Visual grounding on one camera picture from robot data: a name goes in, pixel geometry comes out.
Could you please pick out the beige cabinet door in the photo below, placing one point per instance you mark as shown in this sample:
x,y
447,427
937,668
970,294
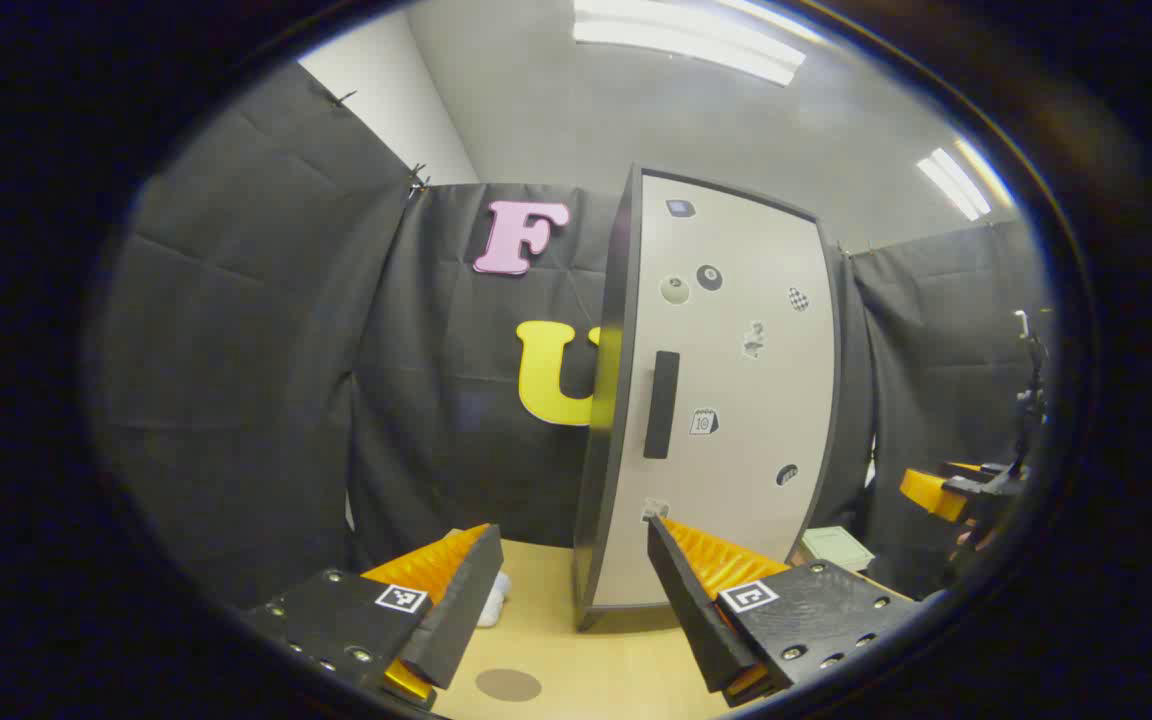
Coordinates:
x,y
746,380

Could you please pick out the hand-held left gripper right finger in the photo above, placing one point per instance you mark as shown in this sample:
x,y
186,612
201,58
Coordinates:
x,y
691,600

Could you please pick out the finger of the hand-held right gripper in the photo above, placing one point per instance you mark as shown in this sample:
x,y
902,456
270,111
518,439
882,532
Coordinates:
x,y
936,492

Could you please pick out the round brown coaster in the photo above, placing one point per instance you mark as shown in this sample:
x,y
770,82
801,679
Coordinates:
x,y
508,685

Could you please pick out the black backdrop cloth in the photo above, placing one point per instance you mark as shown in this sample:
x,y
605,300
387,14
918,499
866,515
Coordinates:
x,y
266,380

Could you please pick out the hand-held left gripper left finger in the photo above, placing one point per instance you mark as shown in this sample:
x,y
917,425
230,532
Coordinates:
x,y
466,610

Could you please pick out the white crumpled cloth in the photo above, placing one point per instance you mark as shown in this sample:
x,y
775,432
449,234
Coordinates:
x,y
496,600

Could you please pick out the dark grey cabinet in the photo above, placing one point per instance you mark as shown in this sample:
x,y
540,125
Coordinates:
x,y
611,400

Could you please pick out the small metal clip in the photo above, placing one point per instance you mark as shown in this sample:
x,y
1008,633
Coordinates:
x,y
419,181
342,98

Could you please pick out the pale green booklet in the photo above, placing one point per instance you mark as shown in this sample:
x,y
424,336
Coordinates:
x,y
836,548

